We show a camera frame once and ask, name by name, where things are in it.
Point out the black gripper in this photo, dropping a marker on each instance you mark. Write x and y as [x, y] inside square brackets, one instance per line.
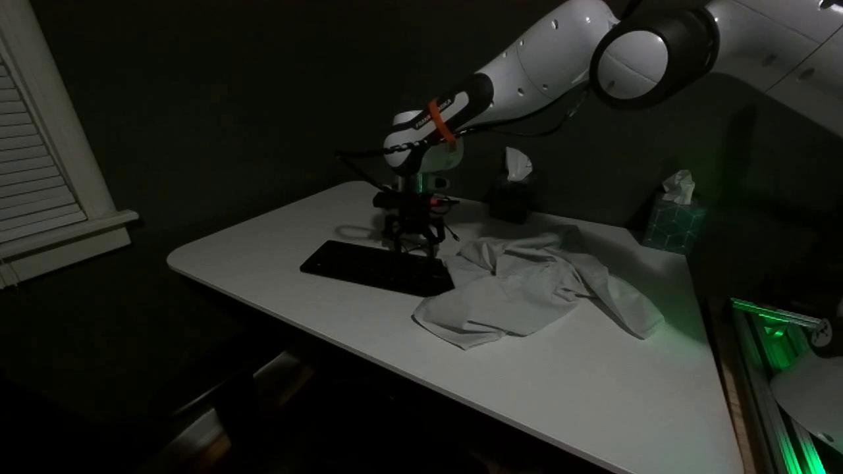
[420, 205]

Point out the black rectangular object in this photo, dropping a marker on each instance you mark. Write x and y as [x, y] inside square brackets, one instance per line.
[379, 267]

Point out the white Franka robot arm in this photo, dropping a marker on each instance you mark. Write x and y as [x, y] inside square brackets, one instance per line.
[562, 63]

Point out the crumpled white cloth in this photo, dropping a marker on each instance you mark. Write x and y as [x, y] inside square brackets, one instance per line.
[529, 290]

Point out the white tissue sheet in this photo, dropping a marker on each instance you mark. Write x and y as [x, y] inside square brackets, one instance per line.
[517, 164]

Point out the white window blinds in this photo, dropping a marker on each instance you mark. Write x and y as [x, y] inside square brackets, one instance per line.
[31, 167]

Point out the wrist camera with green mount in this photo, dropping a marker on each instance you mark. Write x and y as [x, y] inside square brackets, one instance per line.
[437, 164]

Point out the white window frame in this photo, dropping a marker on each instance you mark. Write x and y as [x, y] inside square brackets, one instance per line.
[69, 213]

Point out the metal robot stand frame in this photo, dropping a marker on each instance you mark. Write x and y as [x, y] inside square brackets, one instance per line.
[782, 379]

